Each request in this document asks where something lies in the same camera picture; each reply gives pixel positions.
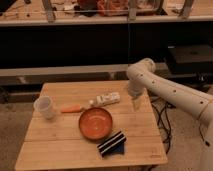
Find long wooden shelf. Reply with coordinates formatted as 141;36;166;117
0;0;213;27

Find translucent plastic cup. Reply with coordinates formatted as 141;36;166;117
33;96;56;119

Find white tube with cap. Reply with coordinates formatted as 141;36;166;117
89;92;120;107

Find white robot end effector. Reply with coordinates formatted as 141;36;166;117
128;81;144;99

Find orange carrot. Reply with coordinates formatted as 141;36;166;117
60;105;83;113

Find black white striped sponge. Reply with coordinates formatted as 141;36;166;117
97;131;126;157

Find black box on right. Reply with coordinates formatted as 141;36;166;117
165;45;213;74

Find black cables beside table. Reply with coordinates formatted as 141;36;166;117
150;96;173;154

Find orange ceramic bowl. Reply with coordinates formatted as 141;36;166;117
79;107;113;141

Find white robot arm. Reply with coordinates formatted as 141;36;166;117
126;58;213;171

